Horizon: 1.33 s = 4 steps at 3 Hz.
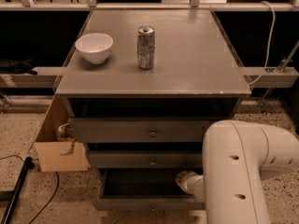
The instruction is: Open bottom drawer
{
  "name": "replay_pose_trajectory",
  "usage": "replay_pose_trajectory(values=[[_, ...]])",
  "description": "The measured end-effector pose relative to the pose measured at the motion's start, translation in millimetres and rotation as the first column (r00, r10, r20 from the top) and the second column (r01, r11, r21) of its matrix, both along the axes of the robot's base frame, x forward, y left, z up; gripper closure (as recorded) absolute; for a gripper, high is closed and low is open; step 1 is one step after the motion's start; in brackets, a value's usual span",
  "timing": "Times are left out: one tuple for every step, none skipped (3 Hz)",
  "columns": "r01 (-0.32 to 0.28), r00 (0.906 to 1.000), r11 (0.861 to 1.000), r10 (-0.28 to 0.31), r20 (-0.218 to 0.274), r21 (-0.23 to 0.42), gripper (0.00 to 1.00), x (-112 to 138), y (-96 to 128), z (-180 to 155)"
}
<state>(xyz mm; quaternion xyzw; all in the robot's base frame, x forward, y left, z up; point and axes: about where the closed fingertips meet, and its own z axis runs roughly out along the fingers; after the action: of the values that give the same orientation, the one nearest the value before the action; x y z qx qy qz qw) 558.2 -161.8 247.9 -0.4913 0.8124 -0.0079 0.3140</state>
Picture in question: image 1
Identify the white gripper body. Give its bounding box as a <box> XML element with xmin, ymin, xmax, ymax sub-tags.
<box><xmin>181</xmin><ymin>174</ymin><xmax>204</xmax><ymax>194</ymax></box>

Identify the grey metal rail frame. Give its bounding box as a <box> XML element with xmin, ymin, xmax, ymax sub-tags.
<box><xmin>0</xmin><ymin>0</ymin><xmax>299</xmax><ymax>90</ymax></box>

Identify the grey drawer cabinet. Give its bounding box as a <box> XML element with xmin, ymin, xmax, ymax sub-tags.
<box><xmin>53</xmin><ymin>8</ymin><xmax>252</xmax><ymax>185</ymax></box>

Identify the white bowl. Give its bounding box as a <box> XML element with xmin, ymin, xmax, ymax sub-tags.
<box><xmin>75</xmin><ymin>33</ymin><xmax>113</xmax><ymax>64</ymax></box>

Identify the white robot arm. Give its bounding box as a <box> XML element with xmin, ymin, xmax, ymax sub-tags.
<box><xmin>176</xmin><ymin>120</ymin><xmax>299</xmax><ymax>224</ymax></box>

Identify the white cable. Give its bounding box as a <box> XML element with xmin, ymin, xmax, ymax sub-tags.
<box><xmin>248</xmin><ymin>1</ymin><xmax>277</xmax><ymax>87</ymax></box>

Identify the grey middle drawer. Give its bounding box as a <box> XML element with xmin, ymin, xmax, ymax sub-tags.
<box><xmin>87</xmin><ymin>150</ymin><xmax>202</xmax><ymax>168</ymax></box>

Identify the black floor bar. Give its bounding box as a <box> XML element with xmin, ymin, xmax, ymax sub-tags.
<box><xmin>0</xmin><ymin>157</ymin><xmax>34</xmax><ymax>224</ymax></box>

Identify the grey top drawer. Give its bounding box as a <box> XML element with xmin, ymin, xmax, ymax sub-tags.
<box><xmin>68</xmin><ymin>118</ymin><xmax>214</xmax><ymax>143</ymax></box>

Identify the metal bracket right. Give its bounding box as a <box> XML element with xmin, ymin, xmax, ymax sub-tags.
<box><xmin>258</xmin><ymin>40</ymin><xmax>299</xmax><ymax>115</ymax></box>

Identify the silver drink can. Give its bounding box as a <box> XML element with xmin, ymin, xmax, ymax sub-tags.
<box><xmin>137</xmin><ymin>25</ymin><xmax>155</xmax><ymax>70</ymax></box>

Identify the grey bottom drawer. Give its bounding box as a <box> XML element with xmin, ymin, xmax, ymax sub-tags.
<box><xmin>93</xmin><ymin>168</ymin><xmax>206</xmax><ymax>211</ymax></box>

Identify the black object on rail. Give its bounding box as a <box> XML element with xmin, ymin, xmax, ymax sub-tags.
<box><xmin>0</xmin><ymin>59</ymin><xmax>37</xmax><ymax>76</ymax></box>

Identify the black floor cable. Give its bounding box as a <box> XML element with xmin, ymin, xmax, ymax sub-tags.
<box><xmin>0</xmin><ymin>154</ymin><xmax>60</xmax><ymax>224</ymax></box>

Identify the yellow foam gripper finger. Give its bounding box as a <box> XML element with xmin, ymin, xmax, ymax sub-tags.
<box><xmin>176</xmin><ymin>171</ymin><xmax>196</xmax><ymax>188</ymax></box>

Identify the cardboard box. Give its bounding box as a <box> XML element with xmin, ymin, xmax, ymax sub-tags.
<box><xmin>34</xmin><ymin>97</ymin><xmax>89</xmax><ymax>172</ymax></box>

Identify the grey drawer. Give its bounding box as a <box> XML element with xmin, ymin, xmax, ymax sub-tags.
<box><xmin>87</xmin><ymin>150</ymin><xmax>202</xmax><ymax>168</ymax></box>
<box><xmin>93</xmin><ymin>168</ymin><xmax>206</xmax><ymax>211</ymax></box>
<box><xmin>68</xmin><ymin>118</ymin><xmax>214</xmax><ymax>143</ymax></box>

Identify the crumpled item in box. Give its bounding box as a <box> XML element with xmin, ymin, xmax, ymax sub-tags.
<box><xmin>56</xmin><ymin>123</ymin><xmax>75</xmax><ymax>141</ymax></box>

